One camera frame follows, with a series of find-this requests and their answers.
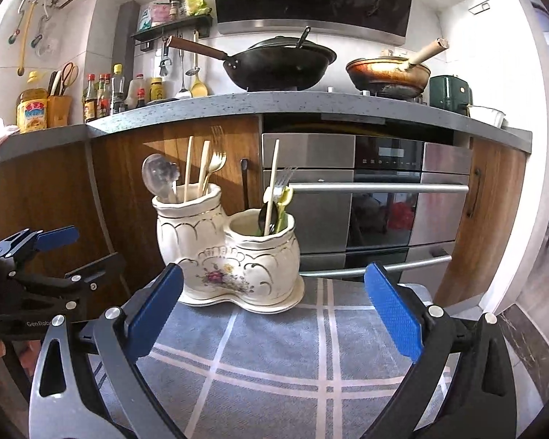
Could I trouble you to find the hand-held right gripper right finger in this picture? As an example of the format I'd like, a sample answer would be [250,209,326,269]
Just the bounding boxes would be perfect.
[361,260,519,439]

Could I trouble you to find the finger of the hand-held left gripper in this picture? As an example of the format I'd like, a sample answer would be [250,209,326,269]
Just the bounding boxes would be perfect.
[0,225,80,262]
[0,251,127,317]

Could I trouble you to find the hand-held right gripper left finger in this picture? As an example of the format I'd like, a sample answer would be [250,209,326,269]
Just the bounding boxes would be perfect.
[27,263,184,439]

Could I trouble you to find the silver spoon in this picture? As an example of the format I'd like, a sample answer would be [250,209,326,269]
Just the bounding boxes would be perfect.
[141,153,180,204]

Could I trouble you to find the cream floral ceramic utensil holder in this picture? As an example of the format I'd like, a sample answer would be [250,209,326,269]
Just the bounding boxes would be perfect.
[152,183,305,315]

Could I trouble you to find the gold fork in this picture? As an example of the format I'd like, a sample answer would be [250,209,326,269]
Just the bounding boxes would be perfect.
[205,144,228,192]

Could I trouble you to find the silver fork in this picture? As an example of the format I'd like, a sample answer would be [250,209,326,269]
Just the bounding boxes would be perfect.
[263,167,298,202]

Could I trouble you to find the wooden cabinet door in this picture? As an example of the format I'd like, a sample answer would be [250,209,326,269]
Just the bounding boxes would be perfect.
[434,137,528,307]
[0,139,120,279]
[91,116,262,279]

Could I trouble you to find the grey plaid cloth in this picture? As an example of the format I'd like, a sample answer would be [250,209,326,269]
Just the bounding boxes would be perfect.
[89,277,453,439]

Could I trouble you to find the wooden knife block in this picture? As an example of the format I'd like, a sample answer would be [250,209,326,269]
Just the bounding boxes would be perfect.
[46,95,72,128]

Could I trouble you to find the yellow oil bottle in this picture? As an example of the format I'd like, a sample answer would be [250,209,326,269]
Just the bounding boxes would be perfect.
[17,71,49,134]

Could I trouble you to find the row of sauce bottles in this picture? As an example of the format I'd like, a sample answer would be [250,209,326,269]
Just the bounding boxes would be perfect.
[82,64,165,123]

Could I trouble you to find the stainless steel oven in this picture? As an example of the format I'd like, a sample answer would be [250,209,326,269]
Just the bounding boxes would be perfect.
[262,132,473,279]

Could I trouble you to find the metal turner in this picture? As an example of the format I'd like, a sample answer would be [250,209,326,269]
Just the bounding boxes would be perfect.
[175,46,193,100]

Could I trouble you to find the metal tongs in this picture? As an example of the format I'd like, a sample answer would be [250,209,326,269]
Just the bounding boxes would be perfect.
[158,37,172,78]

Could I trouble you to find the yellow spatula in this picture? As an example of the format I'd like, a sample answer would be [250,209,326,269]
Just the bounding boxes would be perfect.
[190,52,209,98]

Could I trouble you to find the metal ladle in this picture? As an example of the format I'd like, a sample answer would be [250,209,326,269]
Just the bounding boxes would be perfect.
[185,30,201,76]

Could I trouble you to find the white dish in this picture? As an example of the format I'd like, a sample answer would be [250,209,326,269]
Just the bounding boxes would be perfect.
[467,104,506,129]

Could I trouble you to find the green kitchen appliance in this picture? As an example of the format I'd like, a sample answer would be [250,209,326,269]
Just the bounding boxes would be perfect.
[429,74,473,115]

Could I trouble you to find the grey speckled countertop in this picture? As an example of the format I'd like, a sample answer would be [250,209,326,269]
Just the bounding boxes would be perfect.
[0,91,533,161]

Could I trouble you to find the brown frying pan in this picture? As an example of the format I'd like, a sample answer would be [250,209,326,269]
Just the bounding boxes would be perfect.
[345,38,450,99]

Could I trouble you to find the pink packet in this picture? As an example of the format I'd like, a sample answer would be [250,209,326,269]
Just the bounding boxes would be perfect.
[149,2,171,26]

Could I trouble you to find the black wok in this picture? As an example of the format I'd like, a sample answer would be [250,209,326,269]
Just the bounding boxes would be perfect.
[165,35,337,92]

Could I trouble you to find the ceiling lamp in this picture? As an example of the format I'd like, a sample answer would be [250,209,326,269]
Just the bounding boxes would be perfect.
[526,0,549,33]

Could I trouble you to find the orange-handled scissors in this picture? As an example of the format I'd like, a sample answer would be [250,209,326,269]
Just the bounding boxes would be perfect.
[57,61,79,97]

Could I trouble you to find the yellow hose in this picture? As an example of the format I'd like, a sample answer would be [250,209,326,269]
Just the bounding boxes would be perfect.
[17,4,36,76]

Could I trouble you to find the water heater hoses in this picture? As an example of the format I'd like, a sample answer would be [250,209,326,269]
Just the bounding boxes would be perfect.
[9,0,60,56]

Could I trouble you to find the black wall shelf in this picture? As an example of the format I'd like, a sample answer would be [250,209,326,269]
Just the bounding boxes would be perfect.
[130,14,214,52]

